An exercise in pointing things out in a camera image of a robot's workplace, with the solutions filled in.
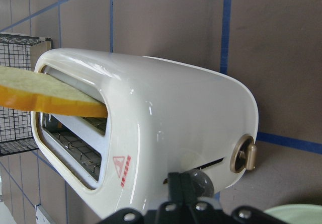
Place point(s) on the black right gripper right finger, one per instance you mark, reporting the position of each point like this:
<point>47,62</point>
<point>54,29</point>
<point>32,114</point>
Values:
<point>199,209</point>

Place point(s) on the grey toaster lever knob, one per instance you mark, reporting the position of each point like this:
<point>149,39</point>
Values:
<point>201,182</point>

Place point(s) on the bread slice in toaster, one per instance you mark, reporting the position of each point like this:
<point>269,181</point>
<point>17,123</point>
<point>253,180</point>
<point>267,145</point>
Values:
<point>33,91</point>

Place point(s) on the black wire mesh basket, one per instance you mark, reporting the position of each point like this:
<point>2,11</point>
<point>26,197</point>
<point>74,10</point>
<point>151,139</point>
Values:
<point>21,52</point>

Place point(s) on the light green plate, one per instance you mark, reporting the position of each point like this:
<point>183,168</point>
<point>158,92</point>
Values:
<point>296,213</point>

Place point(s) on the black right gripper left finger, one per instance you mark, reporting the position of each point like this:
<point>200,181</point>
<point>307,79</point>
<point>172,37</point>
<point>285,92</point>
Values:
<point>172,211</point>

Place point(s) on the white two-slot toaster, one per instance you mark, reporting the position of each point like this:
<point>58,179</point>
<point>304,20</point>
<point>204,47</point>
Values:
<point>163,116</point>

